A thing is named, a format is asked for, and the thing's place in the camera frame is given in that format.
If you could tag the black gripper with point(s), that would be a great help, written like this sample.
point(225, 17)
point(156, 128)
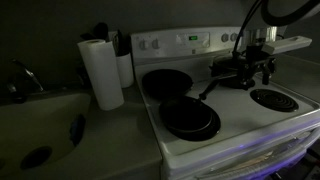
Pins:
point(253, 61)

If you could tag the far right stove knob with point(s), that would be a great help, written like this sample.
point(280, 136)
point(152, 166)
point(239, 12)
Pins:
point(233, 37)

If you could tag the stove knob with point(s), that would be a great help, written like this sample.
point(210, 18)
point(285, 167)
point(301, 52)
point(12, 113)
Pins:
point(143, 45)
point(225, 37)
point(233, 37)
point(155, 44)

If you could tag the white electric stove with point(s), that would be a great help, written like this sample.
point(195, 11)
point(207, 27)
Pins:
point(248, 130)

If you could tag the far left stove knob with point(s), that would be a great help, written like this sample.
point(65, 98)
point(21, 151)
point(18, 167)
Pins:
point(143, 45)

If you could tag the black lidded saucepan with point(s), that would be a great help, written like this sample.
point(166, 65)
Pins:
point(226, 68)

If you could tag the black coil burner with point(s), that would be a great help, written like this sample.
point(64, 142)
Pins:
point(274, 100)

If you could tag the green digital clock display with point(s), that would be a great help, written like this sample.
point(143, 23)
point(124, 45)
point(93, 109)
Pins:
point(193, 38)

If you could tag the black front frying pan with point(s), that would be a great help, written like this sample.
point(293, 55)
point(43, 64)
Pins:
point(185, 114)

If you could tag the white utensil holder crock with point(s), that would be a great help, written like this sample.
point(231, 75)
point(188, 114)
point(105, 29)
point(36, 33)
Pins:
point(125, 70)

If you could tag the white paper towel roll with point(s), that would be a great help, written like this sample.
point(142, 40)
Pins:
point(101, 65)

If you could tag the blue sink sponge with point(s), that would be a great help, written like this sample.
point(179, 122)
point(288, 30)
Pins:
point(77, 129)

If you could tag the chrome sink faucet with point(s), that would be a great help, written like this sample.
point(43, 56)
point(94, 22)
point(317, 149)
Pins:
point(18, 83)

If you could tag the white kitchen sink basin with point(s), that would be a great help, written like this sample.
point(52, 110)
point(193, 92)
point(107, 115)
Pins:
point(37, 132)

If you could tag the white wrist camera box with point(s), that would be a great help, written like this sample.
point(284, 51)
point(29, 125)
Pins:
point(287, 44)

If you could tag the oven door handle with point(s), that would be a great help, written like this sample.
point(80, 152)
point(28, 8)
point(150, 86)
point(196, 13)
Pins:
point(271, 162)

